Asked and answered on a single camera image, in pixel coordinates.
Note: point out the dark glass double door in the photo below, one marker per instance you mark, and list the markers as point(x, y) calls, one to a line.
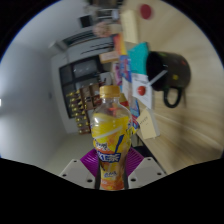
point(80, 75)

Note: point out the white stirrer with red ball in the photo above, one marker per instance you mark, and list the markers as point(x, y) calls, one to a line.
point(141, 90)

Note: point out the standing tan card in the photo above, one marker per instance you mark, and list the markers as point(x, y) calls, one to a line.
point(108, 57)

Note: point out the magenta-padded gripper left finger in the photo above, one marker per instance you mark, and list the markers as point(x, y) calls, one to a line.
point(75, 173)

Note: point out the teal book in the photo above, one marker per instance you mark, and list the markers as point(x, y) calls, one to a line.
point(138, 58)

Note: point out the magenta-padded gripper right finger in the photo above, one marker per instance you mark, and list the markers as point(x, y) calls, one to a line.
point(148, 171)

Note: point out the orange book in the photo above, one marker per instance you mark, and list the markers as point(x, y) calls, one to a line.
point(120, 44)

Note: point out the yellow-labelled drink bottle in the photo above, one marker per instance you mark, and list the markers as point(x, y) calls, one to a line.
point(111, 140)

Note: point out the tan notebook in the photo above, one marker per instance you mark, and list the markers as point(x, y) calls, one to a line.
point(147, 124)

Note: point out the black mug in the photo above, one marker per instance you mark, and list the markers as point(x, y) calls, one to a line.
point(175, 71)

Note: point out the yellow gift box, red ribbon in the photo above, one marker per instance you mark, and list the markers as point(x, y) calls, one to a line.
point(124, 100)

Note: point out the flat round red coaster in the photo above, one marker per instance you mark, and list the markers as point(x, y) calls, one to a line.
point(146, 11)

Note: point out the black computer monitor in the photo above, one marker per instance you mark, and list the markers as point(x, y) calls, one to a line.
point(86, 20)

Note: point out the blue printed book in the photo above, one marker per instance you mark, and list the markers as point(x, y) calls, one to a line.
point(125, 68)

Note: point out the wooden shelf unit with trophies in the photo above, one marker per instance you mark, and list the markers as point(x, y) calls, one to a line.
point(83, 106)

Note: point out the white booklet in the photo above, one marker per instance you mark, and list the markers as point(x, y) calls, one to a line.
point(146, 100)

